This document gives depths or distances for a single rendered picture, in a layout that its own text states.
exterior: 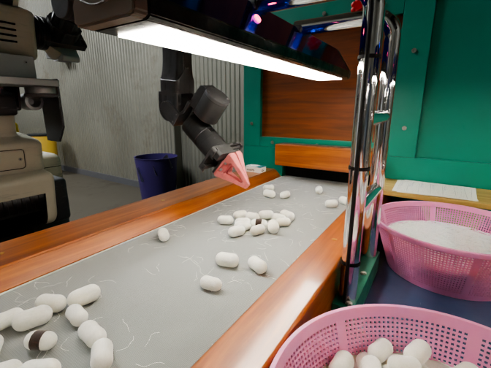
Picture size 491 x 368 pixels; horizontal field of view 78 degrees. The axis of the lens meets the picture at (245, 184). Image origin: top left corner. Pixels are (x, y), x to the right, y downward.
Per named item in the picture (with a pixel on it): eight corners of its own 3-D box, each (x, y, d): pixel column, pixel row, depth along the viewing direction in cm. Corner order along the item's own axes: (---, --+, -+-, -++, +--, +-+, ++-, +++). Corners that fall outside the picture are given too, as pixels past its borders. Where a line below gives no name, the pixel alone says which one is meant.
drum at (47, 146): (66, 173, 463) (61, 133, 448) (39, 177, 433) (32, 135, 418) (55, 171, 483) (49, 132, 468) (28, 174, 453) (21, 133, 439)
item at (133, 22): (72, 28, 26) (60, -70, 24) (318, 81, 77) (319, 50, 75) (132, 13, 22) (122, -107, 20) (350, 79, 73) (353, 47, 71)
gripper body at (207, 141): (245, 147, 70) (225, 125, 71) (218, 152, 61) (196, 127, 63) (230, 166, 73) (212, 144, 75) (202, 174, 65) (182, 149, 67)
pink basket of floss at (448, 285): (436, 325, 43) (447, 263, 40) (345, 244, 68) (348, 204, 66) (587, 304, 47) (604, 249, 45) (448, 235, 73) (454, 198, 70)
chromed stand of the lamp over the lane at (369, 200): (234, 290, 51) (231, -9, 40) (286, 246, 67) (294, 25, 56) (351, 335, 41) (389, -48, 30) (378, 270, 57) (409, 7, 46)
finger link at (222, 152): (262, 174, 65) (234, 144, 68) (244, 181, 60) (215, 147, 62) (245, 193, 69) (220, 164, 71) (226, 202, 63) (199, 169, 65)
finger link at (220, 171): (267, 172, 67) (241, 142, 70) (250, 178, 62) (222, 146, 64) (250, 191, 71) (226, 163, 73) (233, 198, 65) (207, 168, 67)
